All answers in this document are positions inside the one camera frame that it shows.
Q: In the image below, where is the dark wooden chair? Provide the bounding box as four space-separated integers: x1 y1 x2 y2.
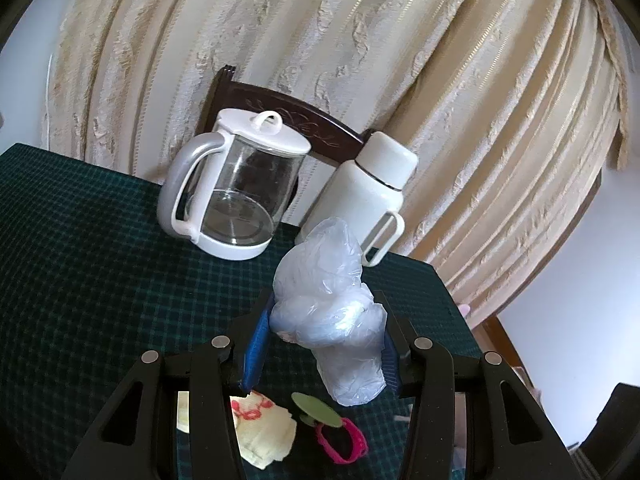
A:
197 65 373 221

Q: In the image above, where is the clear plastic bag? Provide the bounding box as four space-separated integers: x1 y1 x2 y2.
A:
270 217 388 407

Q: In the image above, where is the white thermos jug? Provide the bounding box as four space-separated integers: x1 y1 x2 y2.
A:
295 131 419 267

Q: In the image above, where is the wooden door frame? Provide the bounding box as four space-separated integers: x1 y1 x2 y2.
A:
480 312 531 386

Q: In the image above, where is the glass kettle with white handle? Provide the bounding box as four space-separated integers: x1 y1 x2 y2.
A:
156 108 312 262

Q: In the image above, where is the pink band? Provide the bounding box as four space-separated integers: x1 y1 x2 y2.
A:
315 417 368 464

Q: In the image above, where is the green round disc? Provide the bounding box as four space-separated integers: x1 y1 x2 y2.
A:
291 392 342 429

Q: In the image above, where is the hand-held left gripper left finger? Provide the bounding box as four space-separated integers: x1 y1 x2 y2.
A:
62 287 278 480

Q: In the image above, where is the pale yellow towel red print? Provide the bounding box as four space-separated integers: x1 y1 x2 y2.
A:
176 389 298 471

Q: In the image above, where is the green checked tablecloth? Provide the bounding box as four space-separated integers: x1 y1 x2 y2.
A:
0 142 483 480

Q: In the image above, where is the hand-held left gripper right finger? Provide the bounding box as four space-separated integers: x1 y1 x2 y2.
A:
375 290 583 480

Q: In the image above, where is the beige patterned curtain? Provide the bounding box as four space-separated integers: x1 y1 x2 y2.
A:
40 0 631 326

